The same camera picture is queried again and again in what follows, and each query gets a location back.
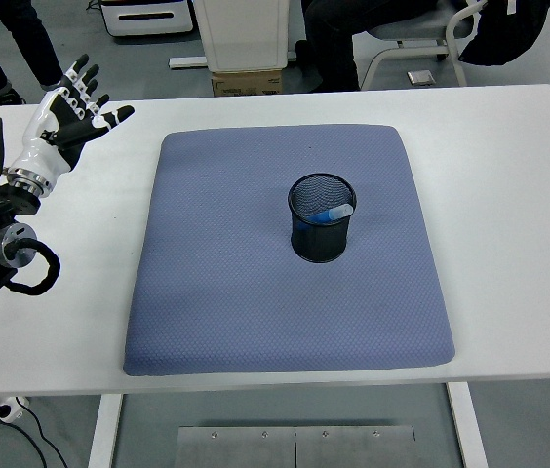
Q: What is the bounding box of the small grey floor plate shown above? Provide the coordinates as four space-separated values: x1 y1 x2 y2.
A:
406 69 436 88

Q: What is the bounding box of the black mesh pen holder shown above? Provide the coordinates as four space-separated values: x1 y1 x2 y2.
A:
287 173 357 264

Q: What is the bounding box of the white chair with grey seat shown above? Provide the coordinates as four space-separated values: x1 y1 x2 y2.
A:
360 0 489 92

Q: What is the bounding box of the blue marker with clear cap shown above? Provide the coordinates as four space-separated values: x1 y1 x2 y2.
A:
303 203 354 226

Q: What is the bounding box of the black floor cable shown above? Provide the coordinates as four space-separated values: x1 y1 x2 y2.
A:
0 399 69 468

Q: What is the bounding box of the white power strip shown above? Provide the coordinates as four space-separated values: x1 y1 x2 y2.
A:
0 395 30 423

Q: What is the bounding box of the white low machine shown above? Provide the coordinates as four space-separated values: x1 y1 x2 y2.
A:
98 0 194 38

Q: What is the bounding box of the blue-grey textured mat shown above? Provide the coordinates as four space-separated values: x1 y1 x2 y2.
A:
122 123 456 377

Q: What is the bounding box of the brown cardboard box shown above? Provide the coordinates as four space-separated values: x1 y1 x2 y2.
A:
211 68 285 98

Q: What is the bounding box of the standing person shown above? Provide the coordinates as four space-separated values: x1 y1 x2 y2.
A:
0 0 64 106

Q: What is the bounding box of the white stand foot bar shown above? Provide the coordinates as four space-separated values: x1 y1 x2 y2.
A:
168 51 299 69

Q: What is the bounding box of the white table leg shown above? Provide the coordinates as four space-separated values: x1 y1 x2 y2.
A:
88 393 124 468
446 382 490 468

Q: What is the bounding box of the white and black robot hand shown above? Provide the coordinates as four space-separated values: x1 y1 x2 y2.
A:
9 53 136 185

